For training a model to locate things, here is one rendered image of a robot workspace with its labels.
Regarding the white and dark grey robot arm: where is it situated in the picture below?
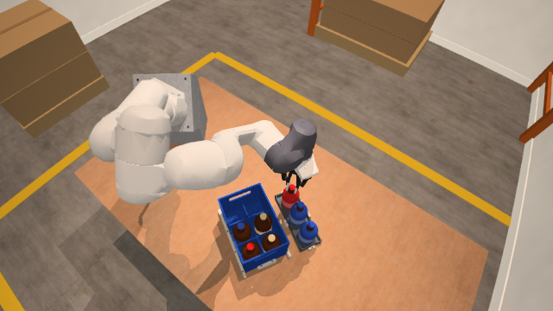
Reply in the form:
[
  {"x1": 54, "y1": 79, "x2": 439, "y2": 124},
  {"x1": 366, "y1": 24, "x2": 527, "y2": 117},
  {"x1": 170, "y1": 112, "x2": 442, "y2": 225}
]
[{"x1": 89, "y1": 78, "x2": 319, "y2": 205}]

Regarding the brown bottle with red cap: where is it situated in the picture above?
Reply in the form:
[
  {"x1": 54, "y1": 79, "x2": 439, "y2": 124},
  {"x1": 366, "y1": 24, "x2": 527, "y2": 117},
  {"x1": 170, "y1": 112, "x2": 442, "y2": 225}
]
[{"x1": 242, "y1": 241, "x2": 261, "y2": 261}]

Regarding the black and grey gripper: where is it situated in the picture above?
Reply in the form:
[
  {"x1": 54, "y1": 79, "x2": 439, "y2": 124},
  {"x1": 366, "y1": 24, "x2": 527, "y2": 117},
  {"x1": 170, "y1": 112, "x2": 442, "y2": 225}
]
[{"x1": 281, "y1": 170, "x2": 312, "y2": 194}]

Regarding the brown bottle with cream cap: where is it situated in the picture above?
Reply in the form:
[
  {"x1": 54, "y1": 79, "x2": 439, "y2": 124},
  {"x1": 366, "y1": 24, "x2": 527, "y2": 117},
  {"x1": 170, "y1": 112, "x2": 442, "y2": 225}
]
[
  {"x1": 262, "y1": 233, "x2": 281, "y2": 252},
  {"x1": 254, "y1": 213, "x2": 272, "y2": 236}
]

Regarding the red labeled bottle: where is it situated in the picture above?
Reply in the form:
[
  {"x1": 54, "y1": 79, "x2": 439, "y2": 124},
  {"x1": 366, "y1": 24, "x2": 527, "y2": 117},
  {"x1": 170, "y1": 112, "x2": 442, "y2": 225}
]
[{"x1": 282, "y1": 184, "x2": 300, "y2": 209}]

